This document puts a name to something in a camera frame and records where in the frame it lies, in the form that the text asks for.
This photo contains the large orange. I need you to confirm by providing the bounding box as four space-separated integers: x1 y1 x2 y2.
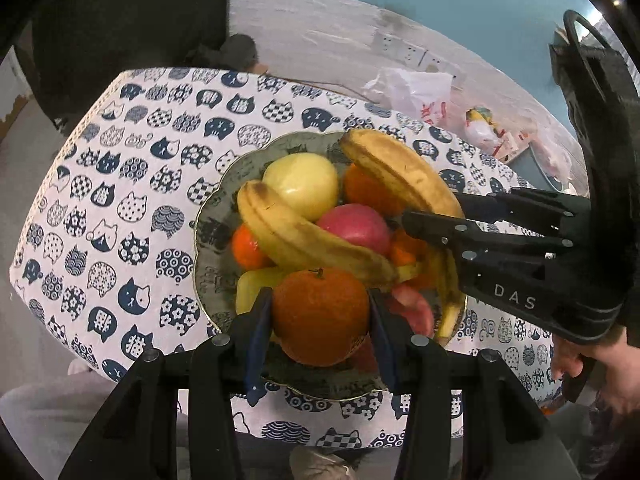
343 164 406 218

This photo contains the yellow banana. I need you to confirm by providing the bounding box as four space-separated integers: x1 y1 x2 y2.
236 180 421 290
340 129 465 344

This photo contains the small orange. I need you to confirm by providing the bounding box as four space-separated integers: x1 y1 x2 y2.
388 228 434 290

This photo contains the black chair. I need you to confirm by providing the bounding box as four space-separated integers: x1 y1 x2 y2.
13 0 258 136

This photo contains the large red apple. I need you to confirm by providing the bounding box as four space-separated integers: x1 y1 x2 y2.
316 204 392 256

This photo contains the white plastic bag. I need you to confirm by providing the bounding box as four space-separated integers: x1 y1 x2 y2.
362 68 454 126

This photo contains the blue trash bin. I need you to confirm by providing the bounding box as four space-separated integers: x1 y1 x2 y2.
509 145 570 192

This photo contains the cat pattern tablecloth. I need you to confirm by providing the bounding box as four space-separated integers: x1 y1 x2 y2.
8 67 564 450

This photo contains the person right hand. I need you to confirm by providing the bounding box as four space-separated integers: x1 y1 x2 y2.
551 325 639 415

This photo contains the green glass plate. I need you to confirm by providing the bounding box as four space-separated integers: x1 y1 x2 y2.
192 130 471 402

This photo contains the yellow green pear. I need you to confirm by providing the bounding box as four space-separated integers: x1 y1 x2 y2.
235 266 288 314

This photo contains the small red apple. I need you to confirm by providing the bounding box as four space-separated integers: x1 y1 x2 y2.
388 284 435 337

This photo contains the white wall socket strip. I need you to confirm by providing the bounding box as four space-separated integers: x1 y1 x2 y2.
372 29 466 89

